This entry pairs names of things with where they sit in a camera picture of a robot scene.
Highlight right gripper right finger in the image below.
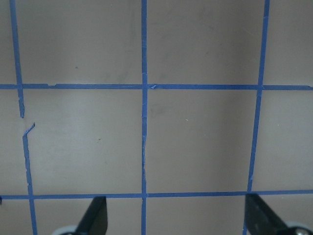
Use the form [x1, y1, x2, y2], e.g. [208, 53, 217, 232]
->
[245, 193, 313, 235]

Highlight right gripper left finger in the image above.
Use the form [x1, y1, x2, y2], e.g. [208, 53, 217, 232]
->
[52, 196, 109, 235]

